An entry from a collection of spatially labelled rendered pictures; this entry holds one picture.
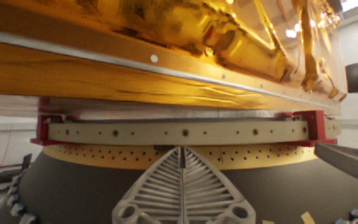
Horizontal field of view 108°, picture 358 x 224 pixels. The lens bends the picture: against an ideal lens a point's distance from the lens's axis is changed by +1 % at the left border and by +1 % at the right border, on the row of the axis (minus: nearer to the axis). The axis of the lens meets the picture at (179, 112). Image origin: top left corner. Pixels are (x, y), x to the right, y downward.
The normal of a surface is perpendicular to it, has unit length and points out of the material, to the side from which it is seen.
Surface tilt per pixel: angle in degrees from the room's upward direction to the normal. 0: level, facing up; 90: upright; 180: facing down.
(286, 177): 62
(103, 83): 90
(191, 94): 90
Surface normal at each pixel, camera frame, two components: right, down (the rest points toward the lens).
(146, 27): 0.44, 0.53
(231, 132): 0.09, -0.07
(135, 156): -0.15, -0.53
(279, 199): 0.17, -0.53
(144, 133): -0.12, -0.07
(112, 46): 0.54, -0.06
